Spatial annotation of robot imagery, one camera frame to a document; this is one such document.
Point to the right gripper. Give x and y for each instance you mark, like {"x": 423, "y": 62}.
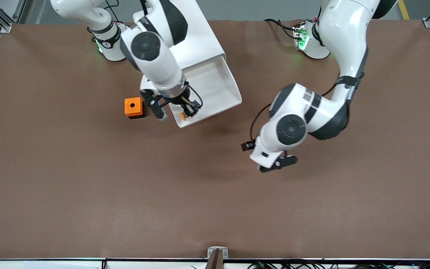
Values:
{"x": 181, "y": 100}

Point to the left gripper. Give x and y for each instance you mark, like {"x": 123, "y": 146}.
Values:
{"x": 250, "y": 145}

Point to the yellow mushroom push button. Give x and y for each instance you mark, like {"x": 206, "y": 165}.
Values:
{"x": 182, "y": 116}

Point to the white drawer with button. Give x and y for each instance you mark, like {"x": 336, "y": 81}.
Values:
{"x": 215, "y": 86}

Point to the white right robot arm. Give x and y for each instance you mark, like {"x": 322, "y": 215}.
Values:
{"x": 151, "y": 56}

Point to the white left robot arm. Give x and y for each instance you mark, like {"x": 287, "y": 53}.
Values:
{"x": 345, "y": 37}

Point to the white drawer cabinet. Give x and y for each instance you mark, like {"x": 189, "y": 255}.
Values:
{"x": 200, "y": 37}

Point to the orange box with black base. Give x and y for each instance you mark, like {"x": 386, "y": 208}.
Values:
{"x": 133, "y": 106}

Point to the brown table mat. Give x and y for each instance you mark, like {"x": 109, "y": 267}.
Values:
{"x": 215, "y": 194}

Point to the brown pole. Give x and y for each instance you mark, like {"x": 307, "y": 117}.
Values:
{"x": 215, "y": 261}

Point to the grey mount bracket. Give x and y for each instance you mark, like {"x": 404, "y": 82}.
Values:
{"x": 211, "y": 251}

